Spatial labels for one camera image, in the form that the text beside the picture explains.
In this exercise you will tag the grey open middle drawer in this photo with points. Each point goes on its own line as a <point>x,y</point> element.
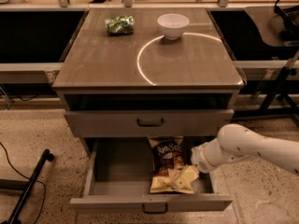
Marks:
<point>119,180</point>

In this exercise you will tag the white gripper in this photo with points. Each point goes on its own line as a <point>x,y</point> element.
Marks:
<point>199,160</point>

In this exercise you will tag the brown sea salt chip bag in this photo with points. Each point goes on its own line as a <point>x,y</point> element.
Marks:
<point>168,160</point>

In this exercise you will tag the grey upper closed drawer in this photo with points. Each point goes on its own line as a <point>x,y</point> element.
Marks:
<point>147,122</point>

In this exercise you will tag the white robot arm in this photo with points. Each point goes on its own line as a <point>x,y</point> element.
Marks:
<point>236,143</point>

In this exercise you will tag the green snack bag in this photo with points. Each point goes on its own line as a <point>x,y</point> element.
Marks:
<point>120,25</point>

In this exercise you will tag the grey drawer cabinet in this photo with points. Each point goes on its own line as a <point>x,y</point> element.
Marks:
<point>144,70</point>

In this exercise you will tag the white ceramic bowl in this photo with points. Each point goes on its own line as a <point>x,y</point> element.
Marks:
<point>172,25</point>

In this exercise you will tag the black chair with frame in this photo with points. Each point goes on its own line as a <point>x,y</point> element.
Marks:
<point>279,28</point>

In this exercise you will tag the black stand leg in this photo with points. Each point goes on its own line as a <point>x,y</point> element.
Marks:
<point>25,187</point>

